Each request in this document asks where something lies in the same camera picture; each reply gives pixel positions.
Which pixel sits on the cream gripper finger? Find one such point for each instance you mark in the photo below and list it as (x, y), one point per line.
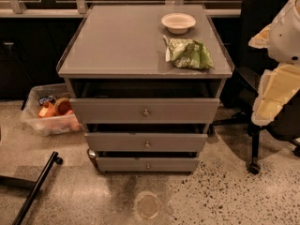
(261, 40)
(276, 88)

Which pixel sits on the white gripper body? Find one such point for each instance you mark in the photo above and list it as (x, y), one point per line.
(287, 37)

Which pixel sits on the grey top drawer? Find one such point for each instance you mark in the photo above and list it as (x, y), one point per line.
(145, 110)

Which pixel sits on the grey drawer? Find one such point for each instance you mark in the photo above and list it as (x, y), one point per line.
(147, 164)
(154, 142)
(145, 110)

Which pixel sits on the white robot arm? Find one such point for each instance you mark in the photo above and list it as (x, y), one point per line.
(281, 39)

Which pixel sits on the grey drawer cabinet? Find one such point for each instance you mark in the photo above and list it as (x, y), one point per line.
(119, 52)

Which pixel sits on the grey bottom drawer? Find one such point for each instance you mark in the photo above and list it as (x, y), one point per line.
(147, 164)

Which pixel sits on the grey middle drawer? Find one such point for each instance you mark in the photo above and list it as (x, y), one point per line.
(154, 142)

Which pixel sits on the black office chair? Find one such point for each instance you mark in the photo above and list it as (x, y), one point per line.
(241, 90)

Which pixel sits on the green chip bag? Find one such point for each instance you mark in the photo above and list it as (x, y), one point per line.
(188, 53)

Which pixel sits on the white paper bowl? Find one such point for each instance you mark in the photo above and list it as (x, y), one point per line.
(178, 23)

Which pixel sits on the orange cup in bin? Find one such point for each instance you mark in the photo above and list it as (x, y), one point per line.
(62, 106)

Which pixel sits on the clear plastic storage bin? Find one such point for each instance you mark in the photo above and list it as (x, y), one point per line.
(40, 115)

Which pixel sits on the metal window railing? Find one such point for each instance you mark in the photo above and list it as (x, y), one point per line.
(78, 3)

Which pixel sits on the black chair base leg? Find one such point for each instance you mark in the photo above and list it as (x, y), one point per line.
(33, 186)

